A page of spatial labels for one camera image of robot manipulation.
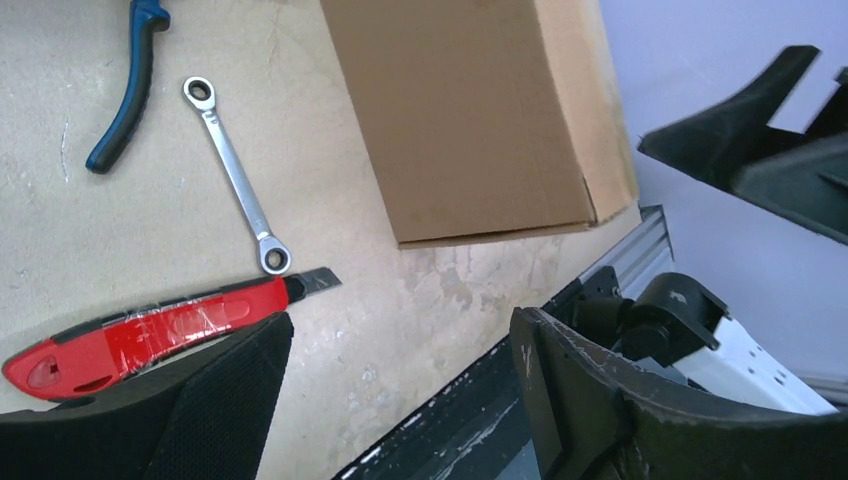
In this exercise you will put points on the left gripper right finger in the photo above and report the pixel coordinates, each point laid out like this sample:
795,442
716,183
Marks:
678,432

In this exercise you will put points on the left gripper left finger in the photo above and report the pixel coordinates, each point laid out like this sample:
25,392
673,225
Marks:
204,416

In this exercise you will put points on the brown cardboard express box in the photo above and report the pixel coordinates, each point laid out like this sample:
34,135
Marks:
486,120

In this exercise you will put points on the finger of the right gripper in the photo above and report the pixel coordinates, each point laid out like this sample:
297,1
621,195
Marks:
799,176

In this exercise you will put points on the blue handled pliers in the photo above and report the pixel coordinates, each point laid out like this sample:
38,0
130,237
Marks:
146,18

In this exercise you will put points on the red utility knife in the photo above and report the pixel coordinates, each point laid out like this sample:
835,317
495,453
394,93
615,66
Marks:
101,352

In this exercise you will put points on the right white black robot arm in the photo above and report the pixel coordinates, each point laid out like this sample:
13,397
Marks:
799,176

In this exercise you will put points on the silver ratchet wrench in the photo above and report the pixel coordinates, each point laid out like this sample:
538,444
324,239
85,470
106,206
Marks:
273,256

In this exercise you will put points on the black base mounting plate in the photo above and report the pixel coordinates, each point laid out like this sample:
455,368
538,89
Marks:
450,430

